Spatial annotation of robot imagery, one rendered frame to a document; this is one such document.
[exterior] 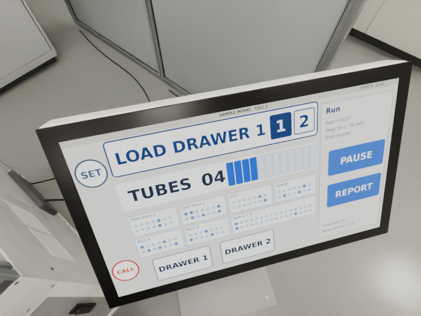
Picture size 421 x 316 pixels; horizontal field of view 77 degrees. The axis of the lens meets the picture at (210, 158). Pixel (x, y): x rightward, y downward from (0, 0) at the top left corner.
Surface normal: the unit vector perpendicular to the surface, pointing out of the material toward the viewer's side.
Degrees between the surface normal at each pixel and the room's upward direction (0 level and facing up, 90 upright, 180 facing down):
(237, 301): 3
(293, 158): 50
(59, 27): 0
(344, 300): 0
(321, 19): 90
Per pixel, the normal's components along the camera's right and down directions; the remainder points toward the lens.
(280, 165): 0.20, 0.36
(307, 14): -0.63, 0.68
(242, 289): 0.03, -0.43
